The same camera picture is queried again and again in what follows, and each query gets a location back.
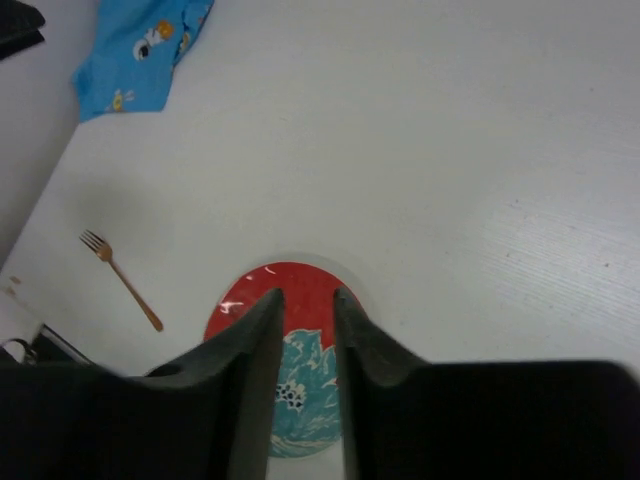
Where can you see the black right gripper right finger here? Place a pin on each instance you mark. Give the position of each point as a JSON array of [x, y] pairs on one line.
[[406, 418]]

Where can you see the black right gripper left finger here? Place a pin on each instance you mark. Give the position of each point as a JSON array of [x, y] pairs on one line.
[[206, 414]]

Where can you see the red and teal plate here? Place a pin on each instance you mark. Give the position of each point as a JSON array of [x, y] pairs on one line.
[[306, 407]]

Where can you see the copper fork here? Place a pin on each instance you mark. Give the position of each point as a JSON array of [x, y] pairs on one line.
[[103, 250]]

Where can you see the blue space-print placemat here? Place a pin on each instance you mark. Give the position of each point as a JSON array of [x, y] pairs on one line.
[[136, 48]]

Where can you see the black left arm gripper part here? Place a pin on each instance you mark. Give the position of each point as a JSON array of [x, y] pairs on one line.
[[20, 26]]

